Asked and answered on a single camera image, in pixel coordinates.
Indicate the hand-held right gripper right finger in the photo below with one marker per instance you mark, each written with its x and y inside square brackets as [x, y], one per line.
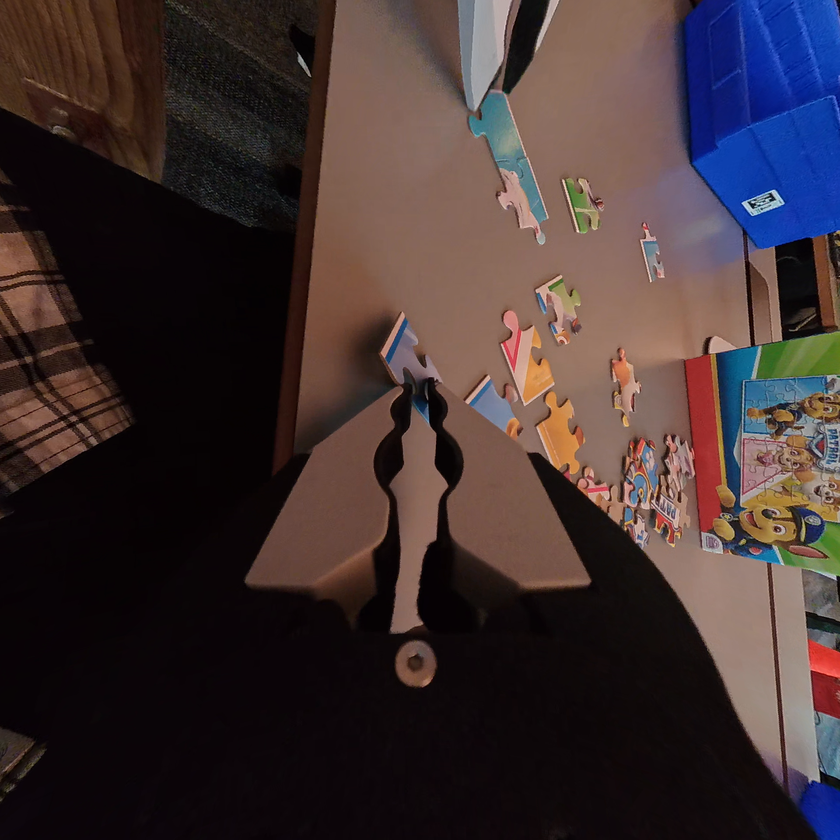
[518, 518]

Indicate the person's plaid shirt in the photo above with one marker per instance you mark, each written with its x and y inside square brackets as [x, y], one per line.
[39, 361]

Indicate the light blue stripe-edged puzzle piece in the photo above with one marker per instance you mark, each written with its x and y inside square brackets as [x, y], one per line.
[400, 348]

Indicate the plain teal puzzle piece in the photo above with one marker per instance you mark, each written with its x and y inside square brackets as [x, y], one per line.
[502, 131]

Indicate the grey desk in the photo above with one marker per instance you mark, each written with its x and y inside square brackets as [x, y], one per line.
[407, 197]

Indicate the colourful puzzle box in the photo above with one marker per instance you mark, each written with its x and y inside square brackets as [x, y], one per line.
[715, 420]

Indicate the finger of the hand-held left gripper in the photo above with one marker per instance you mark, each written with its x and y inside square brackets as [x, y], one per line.
[528, 39]
[482, 46]

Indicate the blue plastic bin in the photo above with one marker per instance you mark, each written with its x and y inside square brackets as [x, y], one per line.
[754, 98]

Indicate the wooden pillar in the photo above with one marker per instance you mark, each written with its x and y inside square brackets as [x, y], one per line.
[79, 65]

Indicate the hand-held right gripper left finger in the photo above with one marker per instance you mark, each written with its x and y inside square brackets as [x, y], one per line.
[315, 518]

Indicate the jigsaw puzzle pieces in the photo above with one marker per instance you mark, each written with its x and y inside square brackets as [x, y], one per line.
[535, 374]

